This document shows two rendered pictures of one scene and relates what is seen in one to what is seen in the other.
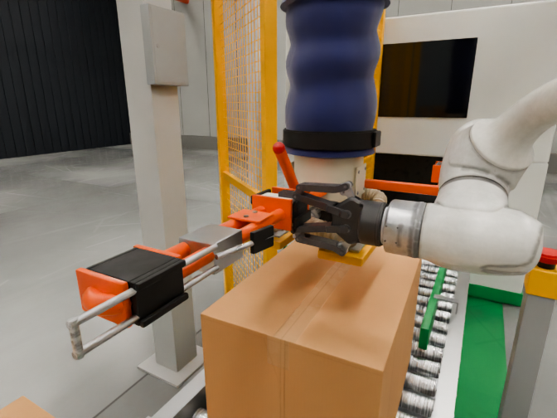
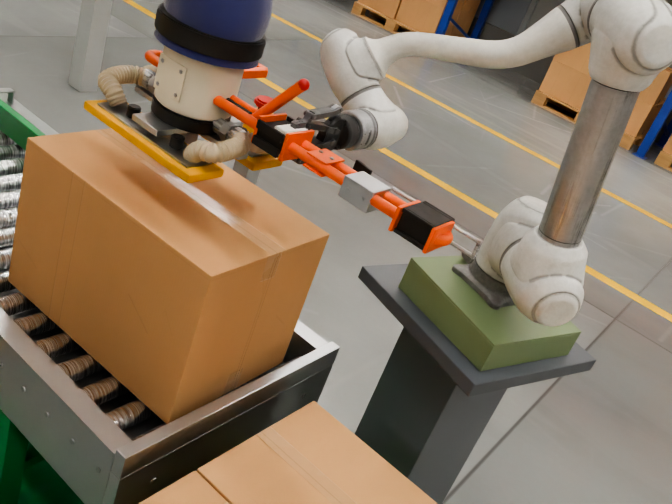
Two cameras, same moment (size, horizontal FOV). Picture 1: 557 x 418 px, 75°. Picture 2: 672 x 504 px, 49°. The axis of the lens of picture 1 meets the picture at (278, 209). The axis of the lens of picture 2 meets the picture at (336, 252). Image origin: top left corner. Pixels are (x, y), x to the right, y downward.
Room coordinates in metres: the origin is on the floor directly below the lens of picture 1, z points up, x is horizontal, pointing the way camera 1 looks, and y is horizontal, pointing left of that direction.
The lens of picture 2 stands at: (0.51, 1.37, 1.71)
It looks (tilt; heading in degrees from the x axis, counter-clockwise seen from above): 27 degrees down; 270
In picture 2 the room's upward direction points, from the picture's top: 21 degrees clockwise
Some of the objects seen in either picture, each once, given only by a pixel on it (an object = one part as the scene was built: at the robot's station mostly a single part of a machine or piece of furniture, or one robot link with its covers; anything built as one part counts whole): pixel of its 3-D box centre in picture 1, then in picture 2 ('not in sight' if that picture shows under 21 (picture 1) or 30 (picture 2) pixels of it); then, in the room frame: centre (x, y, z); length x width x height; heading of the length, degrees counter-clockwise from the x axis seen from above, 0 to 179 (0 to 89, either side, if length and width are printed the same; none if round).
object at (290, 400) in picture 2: not in sight; (231, 432); (0.58, 0.04, 0.47); 0.70 x 0.03 x 0.15; 61
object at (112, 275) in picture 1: (133, 281); (421, 226); (0.37, 0.17, 1.20); 0.08 x 0.07 x 0.05; 152
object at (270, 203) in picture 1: (281, 206); (282, 136); (0.68, -0.01, 1.20); 0.10 x 0.08 x 0.06; 62
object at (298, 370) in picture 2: not in sight; (242, 399); (0.58, 0.04, 0.58); 0.70 x 0.03 x 0.06; 61
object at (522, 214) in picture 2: not in sight; (521, 238); (0.05, -0.44, 1.01); 0.18 x 0.16 x 0.22; 105
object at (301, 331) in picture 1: (327, 341); (164, 258); (0.88, -0.14, 0.75); 0.60 x 0.40 x 0.40; 153
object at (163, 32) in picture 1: (166, 48); not in sight; (1.68, 0.48, 1.62); 0.20 x 0.05 x 0.30; 151
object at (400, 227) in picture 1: (403, 227); (353, 130); (0.56, -0.20, 1.20); 0.09 x 0.06 x 0.09; 152
